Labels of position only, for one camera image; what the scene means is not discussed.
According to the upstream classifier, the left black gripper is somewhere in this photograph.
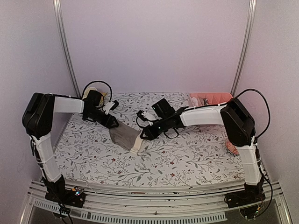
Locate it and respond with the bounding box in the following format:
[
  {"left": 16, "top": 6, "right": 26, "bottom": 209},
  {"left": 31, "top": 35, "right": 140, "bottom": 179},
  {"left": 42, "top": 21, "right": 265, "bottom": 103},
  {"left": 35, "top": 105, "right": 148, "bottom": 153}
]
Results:
[{"left": 85, "top": 108, "right": 120, "bottom": 129}]

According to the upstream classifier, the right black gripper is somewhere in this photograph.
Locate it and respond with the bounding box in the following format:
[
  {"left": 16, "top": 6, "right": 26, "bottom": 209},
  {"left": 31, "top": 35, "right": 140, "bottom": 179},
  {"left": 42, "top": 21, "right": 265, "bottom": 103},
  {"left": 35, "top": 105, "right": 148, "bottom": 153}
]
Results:
[{"left": 140, "top": 117, "right": 170, "bottom": 140}]

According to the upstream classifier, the taupe underwear cream waistband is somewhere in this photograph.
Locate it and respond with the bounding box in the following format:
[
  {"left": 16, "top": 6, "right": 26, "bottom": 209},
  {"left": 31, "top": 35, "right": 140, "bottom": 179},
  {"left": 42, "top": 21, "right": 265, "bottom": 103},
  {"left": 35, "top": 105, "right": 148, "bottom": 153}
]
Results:
[{"left": 109, "top": 122, "right": 143, "bottom": 154}]

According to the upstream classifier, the grey boxer briefs white trim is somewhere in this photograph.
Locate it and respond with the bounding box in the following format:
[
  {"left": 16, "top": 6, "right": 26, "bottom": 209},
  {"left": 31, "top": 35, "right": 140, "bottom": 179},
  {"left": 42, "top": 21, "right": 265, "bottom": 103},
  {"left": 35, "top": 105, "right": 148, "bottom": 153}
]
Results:
[{"left": 197, "top": 97, "right": 210, "bottom": 106}]

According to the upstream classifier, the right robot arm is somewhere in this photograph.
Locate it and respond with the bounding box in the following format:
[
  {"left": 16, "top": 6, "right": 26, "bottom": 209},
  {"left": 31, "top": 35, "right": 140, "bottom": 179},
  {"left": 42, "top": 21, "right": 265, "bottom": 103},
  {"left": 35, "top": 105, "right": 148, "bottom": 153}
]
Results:
[{"left": 137, "top": 98, "right": 265, "bottom": 208}]

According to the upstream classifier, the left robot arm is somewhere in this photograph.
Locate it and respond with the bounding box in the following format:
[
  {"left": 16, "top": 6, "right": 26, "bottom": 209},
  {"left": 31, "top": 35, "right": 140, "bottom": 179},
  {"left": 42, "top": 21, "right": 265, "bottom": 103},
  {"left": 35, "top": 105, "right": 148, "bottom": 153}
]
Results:
[{"left": 22, "top": 90, "right": 119, "bottom": 207}]

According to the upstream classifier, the woven bamboo coaster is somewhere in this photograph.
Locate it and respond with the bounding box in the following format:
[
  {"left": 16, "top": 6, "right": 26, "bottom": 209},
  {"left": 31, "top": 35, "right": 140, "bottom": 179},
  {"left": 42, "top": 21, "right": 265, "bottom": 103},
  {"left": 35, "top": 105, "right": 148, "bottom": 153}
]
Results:
[{"left": 99, "top": 92, "right": 109, "bottom": 105}]

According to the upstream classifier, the cream ceramic mug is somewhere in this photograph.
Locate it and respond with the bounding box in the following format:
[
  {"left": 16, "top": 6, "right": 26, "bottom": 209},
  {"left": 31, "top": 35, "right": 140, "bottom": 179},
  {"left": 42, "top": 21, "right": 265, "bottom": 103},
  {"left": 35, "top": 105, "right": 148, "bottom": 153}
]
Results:
[{"left": 82, "top": 87, "right": 98, "bottom": 99}]

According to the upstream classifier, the floral tablecloth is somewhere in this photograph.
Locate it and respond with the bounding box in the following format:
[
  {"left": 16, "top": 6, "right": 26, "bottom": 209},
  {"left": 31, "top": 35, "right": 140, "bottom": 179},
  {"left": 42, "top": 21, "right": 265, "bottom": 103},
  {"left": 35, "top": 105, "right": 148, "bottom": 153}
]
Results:
[{"left": 53, "top": 91, "right": 266, "bottom": 187}]

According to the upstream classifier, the white item in tray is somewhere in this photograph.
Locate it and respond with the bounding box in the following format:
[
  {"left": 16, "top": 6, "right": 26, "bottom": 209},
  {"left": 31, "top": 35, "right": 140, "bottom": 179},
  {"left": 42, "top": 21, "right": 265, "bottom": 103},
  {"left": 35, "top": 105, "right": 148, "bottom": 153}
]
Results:
[{"left": 190, "top": 97, "right": 199, "bottom": 107}]

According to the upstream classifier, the pink divided organizer tray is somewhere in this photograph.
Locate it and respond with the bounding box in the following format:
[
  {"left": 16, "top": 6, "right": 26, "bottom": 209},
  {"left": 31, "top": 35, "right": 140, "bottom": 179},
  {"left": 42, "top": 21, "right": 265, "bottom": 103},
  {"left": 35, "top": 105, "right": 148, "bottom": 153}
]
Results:
[{"left": 189, "top": 92, "right": 233, "bottom": 107}]

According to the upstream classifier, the red patterned bowl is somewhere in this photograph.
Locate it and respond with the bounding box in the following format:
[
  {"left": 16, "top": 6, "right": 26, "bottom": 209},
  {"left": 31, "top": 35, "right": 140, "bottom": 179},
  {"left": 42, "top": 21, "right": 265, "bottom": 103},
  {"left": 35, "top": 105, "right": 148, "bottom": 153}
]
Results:
[{"left": 225, "top": 139, "right": 239, "bottom": 156}]

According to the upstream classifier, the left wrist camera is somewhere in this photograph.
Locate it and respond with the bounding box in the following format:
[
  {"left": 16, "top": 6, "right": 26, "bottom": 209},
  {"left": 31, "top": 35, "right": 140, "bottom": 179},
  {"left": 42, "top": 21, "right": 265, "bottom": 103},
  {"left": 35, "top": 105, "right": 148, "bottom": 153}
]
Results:
[{"left": 102, "top": 100, "right": 119, "bottom": 115}]

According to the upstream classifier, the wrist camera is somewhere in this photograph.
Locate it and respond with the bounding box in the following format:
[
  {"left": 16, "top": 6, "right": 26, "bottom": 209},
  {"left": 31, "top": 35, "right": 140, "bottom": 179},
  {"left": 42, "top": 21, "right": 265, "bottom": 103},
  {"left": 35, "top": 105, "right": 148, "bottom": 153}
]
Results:
[
  {"left": 102, "top": 100, "right": 119, "bottom": 115},
  {"left": 137, "top": 110, "right": 157, "bottom": 122}
]

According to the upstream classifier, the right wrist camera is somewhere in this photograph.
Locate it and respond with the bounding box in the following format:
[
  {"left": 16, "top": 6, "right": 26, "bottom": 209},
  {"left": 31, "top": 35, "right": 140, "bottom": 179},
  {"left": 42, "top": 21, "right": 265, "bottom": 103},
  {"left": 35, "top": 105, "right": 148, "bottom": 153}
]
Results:
[{"left": 137, "top": 110, "right": 157, "bottom": 122}]

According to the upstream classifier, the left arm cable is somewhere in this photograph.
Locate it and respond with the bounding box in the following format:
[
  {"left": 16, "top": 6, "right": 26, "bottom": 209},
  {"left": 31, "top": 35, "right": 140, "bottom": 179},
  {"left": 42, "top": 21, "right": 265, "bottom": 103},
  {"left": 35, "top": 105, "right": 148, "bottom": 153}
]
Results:
[{"left": 81, "top": 80, "right": 113, "bottom": 103}]

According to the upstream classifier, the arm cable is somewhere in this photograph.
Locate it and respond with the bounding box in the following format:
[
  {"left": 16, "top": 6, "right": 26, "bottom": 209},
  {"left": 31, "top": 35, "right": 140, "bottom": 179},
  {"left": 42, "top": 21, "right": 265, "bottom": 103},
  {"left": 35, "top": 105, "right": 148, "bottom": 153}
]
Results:
[
  {"left": 233, "top": 88, "right": 271, "bottom": 140},
  {"left": 81, "top": 80, "right": 113, "bottom": 103}
]

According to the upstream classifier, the front aluminium rail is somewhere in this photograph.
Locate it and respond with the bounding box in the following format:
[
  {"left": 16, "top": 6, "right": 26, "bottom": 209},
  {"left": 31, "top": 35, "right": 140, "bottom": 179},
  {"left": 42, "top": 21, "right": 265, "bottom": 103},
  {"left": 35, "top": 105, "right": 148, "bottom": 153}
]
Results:
[{"left": 20, "top": 179, "right": 292, "bottom": 224}]

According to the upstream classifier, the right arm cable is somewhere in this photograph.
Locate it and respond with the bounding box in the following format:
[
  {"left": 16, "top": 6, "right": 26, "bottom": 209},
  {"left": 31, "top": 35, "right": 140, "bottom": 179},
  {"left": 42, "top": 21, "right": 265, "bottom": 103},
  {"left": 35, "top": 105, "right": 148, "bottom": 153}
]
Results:
[{"left": 233, "top": 88, "right": 271, "bottom": 140}]

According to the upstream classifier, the left aluminium frame post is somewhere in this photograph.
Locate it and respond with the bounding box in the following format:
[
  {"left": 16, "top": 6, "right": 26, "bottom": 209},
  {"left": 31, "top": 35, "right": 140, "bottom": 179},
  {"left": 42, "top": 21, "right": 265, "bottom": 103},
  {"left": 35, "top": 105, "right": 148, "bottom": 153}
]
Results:
[{"left": 53, "top": 0, "right": 81, "bottom": 97}]

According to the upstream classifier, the aluminium frame post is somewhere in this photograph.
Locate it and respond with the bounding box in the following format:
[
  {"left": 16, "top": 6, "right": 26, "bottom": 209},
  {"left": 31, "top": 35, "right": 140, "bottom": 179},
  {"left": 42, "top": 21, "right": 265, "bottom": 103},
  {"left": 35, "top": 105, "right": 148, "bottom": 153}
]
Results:
[
  {"left": 53, "top": 0, "right": 81, "bottom": 97},
  {"left": 230, "top": 0, "right": 257, "bottom": 96}
]

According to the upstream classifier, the right aluminium frame post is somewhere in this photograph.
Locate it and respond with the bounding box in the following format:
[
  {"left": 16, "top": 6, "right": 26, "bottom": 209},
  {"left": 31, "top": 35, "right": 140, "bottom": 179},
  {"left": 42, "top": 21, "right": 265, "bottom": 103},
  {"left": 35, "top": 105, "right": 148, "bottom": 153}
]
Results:
[{"left": 230, "top": 0, "right": 257, "bottom": 96}]

